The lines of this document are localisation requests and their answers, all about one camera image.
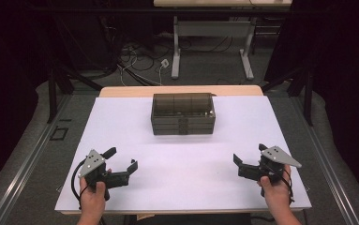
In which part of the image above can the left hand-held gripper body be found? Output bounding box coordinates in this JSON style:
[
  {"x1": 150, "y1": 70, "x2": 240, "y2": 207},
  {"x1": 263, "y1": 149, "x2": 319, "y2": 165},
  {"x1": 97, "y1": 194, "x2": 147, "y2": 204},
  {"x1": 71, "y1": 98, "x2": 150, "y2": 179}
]
[{"x1": 77, "y1": 149, "x2": 130, "y2": 201}]

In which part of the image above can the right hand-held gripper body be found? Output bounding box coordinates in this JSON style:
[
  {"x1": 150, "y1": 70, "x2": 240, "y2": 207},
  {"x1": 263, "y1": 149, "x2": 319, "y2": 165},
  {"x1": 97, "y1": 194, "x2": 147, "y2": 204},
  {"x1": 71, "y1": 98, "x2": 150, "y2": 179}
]
[{"x1": 237, "y1": 145, "x2": 303, "y2": 186}]

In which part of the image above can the smoky transparent drawer cabinet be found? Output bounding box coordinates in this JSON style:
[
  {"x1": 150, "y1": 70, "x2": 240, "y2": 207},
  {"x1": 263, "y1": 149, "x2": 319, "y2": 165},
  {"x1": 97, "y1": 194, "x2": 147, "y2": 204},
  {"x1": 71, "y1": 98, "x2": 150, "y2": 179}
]
[{"x1": 150, "y1": 92, "x2": 217, "y2": 136}]

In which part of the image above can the person's left hand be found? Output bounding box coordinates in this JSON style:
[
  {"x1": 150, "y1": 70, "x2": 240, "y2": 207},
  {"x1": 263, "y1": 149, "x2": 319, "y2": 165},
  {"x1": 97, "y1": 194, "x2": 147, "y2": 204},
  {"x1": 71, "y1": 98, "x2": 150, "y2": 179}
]
[{"x1": 79, "y1": 168, "x2": 112, "y2": 218}]

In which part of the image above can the person's right hand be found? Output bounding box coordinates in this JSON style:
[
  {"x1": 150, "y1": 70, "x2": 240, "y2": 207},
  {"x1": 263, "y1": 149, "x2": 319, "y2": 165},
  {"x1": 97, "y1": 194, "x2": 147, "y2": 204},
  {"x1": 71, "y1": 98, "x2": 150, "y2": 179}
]
[{"x1": 257, "y1": 164, "x2": 294, "y2": 214}]

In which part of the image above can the wooden table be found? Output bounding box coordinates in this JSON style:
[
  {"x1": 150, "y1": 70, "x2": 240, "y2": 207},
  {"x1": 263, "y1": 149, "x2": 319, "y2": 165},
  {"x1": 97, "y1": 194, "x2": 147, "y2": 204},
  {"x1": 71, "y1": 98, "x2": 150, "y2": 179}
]
[{"x1": 54, "y1": 84, "x2": 312, "y2": 217}]

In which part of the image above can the black metal stand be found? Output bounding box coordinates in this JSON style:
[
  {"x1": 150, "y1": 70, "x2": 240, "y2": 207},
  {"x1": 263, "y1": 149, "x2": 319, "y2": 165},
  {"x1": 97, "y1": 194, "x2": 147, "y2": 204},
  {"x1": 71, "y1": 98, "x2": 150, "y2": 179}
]
[
  {"x1": 261, "y1": 66, "x2": 314, "y2": 127},
  {"x1": 46, "y1": 66, "x2": 104, "y2": 125}
]

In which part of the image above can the dark curtain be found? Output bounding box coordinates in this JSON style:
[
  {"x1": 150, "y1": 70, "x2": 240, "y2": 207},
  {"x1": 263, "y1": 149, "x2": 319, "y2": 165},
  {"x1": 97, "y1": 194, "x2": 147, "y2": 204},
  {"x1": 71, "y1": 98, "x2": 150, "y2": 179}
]
[
  {"x1": 263, "y1": 0, "x2": 359, "y2": 203},
  {"x1": 0, "y1": 0, "x2": 56, "y2": 201}
]

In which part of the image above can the white desk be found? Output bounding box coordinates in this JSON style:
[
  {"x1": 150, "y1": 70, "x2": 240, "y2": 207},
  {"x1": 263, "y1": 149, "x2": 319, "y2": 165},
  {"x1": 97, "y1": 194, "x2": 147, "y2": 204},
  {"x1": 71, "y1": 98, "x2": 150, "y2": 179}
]
[{"x1": 153, "y1": 0, "x2": 293, "y2": 81}]

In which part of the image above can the left hand-held gripper cable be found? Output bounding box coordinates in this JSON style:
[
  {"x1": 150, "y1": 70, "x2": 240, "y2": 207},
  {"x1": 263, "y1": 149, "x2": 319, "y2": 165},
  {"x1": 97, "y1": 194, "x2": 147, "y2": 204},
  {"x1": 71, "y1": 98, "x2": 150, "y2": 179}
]
[{"x1": 70, "y1": 157, "x2": 90, "y2": 211}]

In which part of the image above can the hand-held gripper cable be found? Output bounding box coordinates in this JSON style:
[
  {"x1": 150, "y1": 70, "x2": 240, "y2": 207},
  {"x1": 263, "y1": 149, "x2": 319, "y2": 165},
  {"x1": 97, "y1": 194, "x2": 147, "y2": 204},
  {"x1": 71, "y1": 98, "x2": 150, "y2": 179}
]
[
  {"x1": 269, "y1": 167, "x2": 295, "y2": 206},
  {"x1": 70, "y1": 157, "x2": 90, "y2": 211}
]

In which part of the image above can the right hand-held gripper cable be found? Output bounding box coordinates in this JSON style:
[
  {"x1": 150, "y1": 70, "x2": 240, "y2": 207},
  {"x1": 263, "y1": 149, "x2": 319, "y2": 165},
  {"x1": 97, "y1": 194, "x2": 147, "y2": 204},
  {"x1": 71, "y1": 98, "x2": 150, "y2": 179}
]
[{"x1": 269, "y1": 167, "x2": 295, "y2": 206}]

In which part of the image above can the metal floor rail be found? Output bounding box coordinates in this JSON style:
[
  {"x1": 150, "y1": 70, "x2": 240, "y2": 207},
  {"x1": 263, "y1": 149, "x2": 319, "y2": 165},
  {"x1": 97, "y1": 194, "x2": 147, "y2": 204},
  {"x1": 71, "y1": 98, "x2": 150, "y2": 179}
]
[
  {"x1": 292, "y1": 93, "x2": 359, "y2": 225},
  {"x1": 0, "y1": 93, "x2": 72, "y2": 225}
]

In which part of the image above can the tangle of floor cables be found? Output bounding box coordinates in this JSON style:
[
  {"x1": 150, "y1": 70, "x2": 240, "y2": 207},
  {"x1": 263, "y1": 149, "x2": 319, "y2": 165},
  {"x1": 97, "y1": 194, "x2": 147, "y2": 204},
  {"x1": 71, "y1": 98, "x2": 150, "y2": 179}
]
[{"x1": 98, "y1": 15, "x2": 176, "y2": 87}]

